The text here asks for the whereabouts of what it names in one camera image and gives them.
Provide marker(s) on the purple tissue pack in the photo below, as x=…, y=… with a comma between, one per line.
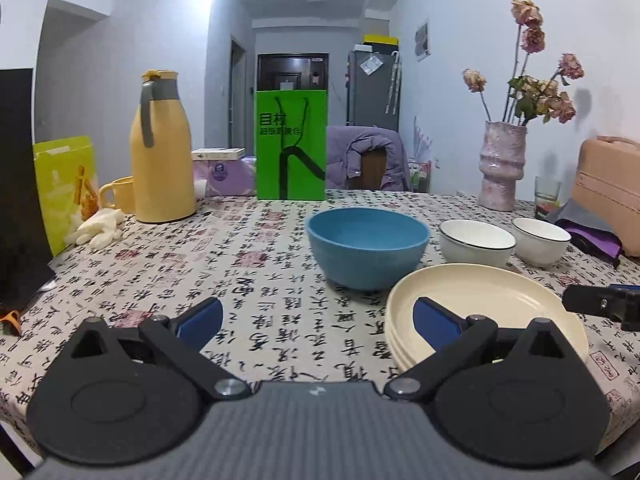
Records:
x=230, y=177

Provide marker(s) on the purple pouch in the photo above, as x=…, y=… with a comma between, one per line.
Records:
x=595, y=240

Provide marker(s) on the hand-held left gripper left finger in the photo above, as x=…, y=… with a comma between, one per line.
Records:
x=200, y=321

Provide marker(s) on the white rubber gloves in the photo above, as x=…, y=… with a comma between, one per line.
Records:
x=97, y=227

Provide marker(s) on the flat white box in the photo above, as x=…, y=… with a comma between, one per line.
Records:
x=218, y=154

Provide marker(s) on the purple padded jacket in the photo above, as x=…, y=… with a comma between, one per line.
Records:
x=345, y=155

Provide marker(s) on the grey refrigerator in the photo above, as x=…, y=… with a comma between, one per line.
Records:
x=370, y=95

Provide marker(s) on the yellow-green snack box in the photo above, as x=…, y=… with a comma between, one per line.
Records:
x=65, y=185

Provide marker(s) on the yellow thermos jug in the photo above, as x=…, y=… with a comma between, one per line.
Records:
x=162, y=170

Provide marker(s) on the blue bowl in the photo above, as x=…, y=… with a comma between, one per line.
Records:
x=367, y=250

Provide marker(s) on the yellow box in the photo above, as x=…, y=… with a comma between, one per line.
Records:
x=382, y=42

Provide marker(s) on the white bowl with black rim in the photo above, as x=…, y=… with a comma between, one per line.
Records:
x=542, y=242
x=475, y=245

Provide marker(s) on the pink hard case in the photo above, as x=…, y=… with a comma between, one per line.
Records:
x=610, y=190

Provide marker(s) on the small storage cart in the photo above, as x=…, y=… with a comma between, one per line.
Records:
x=419, y=175

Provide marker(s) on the wooden chair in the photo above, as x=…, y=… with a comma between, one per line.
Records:
x=374, y=170

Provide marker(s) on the white folded umbrella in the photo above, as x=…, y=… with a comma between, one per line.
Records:
x=394, y=85

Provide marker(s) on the white wall panel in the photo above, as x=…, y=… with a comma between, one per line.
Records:
x=422, y=40

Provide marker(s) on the orange plastic piece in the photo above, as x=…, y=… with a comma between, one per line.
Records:
x=10, y=322

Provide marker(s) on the cream round plate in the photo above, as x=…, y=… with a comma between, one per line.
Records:
x=391, y=337
x=495, y=292
x=398, y=360

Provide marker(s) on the green paper bag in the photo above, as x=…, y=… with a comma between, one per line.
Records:
x=292, y=160

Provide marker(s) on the clear drinking glass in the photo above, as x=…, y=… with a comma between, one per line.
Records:
x=547, y=200

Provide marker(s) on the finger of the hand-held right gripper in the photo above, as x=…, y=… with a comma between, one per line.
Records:
x=600, y=302

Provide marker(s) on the dried pink flower bouquet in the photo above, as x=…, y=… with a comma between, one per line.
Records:
x=535, y=90

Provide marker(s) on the dark entrance door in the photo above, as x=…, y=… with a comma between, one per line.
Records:
x=292, y=72

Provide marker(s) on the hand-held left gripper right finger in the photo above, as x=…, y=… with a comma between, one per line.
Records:
x=435, y=327

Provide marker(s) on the yellow mug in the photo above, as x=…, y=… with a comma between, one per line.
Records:
x=120, y=195

